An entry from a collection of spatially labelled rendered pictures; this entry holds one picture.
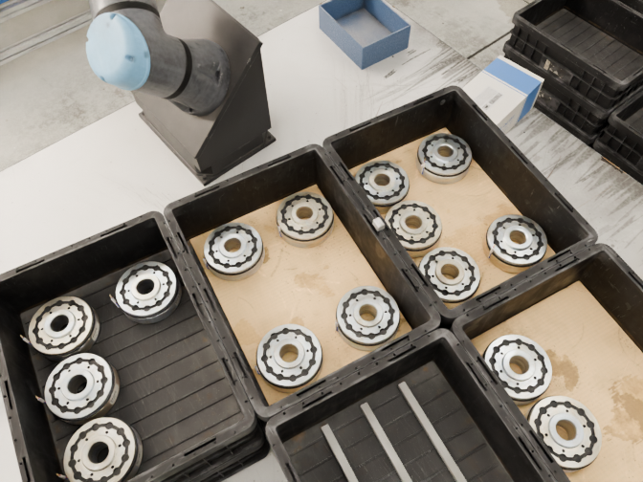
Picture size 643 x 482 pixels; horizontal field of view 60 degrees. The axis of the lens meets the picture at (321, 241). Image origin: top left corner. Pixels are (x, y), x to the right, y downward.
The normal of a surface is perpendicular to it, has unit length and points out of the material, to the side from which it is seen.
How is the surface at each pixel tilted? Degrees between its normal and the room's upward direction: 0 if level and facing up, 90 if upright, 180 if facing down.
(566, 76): 90
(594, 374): 0
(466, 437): 0
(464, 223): 0
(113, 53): 48
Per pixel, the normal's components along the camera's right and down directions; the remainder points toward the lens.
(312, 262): -0.02, -0.51
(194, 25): -0.54, 0.02
